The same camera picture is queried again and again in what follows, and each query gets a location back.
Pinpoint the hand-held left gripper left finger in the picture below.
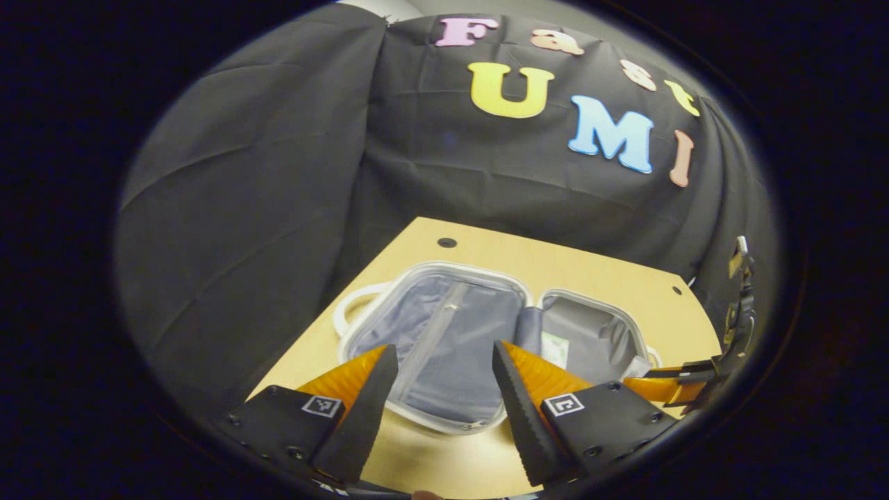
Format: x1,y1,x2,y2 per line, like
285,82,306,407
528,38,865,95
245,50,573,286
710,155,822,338
226,344,400,487

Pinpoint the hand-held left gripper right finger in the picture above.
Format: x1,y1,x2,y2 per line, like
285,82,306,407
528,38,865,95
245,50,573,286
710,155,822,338
492,340,678,488

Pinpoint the white suitcase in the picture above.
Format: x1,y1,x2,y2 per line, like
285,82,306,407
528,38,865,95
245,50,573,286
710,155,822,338
333,260,664,436

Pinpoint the black backdrop cloth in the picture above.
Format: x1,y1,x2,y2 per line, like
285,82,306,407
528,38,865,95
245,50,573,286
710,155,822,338
115,3,779,417

